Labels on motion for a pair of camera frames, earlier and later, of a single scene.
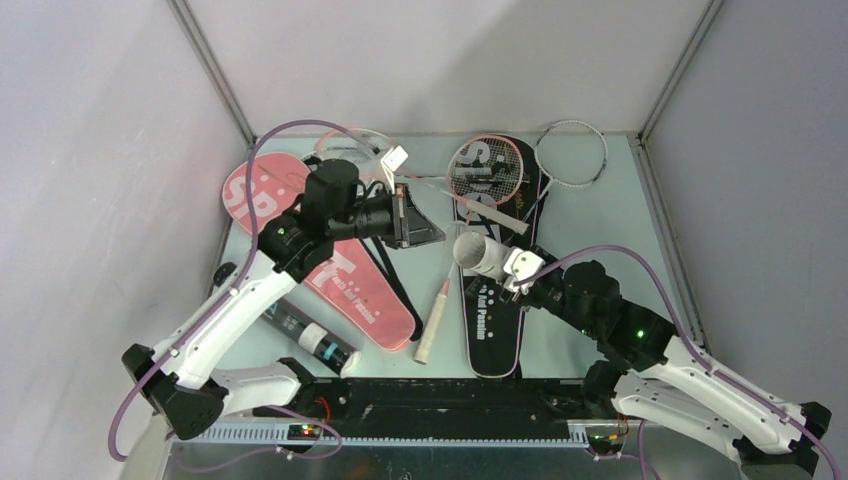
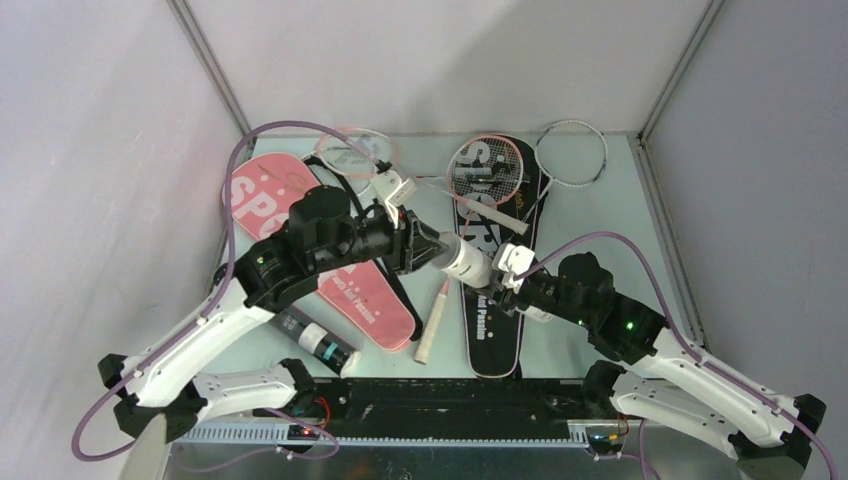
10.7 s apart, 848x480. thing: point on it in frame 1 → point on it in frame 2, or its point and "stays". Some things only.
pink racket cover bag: (260, 187) stays
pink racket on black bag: (485, 169) stays
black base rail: (437, 408) stays
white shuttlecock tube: (485, 254) → (464, 261)
